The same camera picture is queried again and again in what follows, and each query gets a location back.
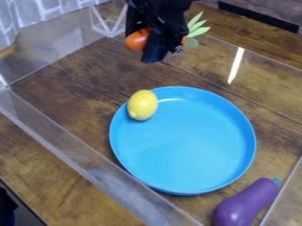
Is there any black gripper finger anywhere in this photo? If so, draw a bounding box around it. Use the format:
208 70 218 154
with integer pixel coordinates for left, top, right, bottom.
124 4 152 39
140 25 188 64

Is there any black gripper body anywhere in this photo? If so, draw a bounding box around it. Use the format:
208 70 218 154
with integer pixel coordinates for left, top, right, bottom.
125 0 194 33

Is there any orange toy carrot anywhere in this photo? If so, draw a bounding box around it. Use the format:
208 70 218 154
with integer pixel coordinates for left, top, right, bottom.
125 12 210 51

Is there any yellow toy lemon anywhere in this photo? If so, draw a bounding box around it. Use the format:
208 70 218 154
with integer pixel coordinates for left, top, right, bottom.
127 89 157 121

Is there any blue round plate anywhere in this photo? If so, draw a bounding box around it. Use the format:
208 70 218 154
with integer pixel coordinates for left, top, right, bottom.
108 87 256 195

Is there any purple toy eggplant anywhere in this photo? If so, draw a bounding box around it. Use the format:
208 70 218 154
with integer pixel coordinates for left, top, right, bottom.
212 177 282 226

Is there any clear acrylic enclosure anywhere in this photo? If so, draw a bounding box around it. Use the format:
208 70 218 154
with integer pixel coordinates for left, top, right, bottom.
0 0 302 226

